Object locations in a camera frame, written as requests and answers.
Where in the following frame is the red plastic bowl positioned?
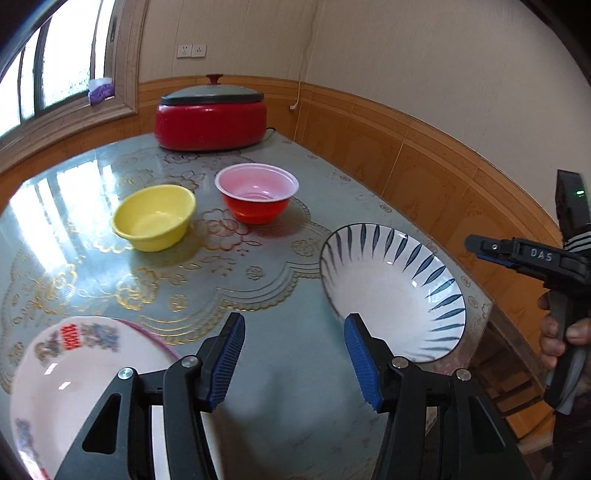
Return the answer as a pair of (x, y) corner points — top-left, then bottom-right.
(215, 163), (300, 225)

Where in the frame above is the grey cooker lid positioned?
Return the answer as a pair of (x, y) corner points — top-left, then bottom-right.
(160, 74), (265, 108)

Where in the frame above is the blue striped ceramic bowl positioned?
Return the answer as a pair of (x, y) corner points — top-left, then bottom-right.
(320, 223), (467, 364)

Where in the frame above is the white hanging cable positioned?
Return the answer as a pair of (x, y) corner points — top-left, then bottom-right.
(290, 0), (320, 112)

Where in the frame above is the purple tissue pack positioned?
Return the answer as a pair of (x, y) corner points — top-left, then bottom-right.
(88, 78), (115, 103)

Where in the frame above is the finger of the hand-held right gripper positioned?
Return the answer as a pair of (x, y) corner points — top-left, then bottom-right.
(465, 234), (565, 279)

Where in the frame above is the person's right hand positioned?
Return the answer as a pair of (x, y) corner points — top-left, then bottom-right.
(537, 292), (591, 371)

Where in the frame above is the yellow plastic bowl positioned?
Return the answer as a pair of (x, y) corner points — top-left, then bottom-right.
(113, 185), (197, 253)

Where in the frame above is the window with stone frame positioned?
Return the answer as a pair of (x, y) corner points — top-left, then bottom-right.
(0, 0), (139, 148)

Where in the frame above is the red electric cooker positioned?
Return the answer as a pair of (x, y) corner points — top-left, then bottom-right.
(154, 98), (269, 152)

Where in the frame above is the white deep plate red mark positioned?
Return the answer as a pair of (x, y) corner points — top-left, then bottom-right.
(9, 316), (222, 480)

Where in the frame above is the wooden stool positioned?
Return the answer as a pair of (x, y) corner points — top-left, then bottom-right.
(471, 314), (555, 416)

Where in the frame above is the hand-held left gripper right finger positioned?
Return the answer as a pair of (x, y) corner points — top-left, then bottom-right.
(344, 313), (527, 480)

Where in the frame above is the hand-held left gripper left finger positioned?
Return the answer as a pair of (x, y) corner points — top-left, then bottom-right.
(53, 312), (247, 480)

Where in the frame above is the large floral purple-rim plate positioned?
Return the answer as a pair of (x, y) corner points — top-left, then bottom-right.
(111, 318), (183, 365)

